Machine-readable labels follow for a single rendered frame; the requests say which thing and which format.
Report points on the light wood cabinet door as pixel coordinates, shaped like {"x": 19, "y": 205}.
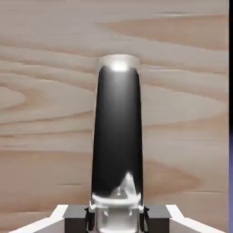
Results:
{"x": 45, "y": 109}

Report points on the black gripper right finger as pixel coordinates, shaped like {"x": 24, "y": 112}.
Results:
{"x": 158, "y": 216}

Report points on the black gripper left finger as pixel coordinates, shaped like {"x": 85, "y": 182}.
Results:
{"x": 74, "y": 216}

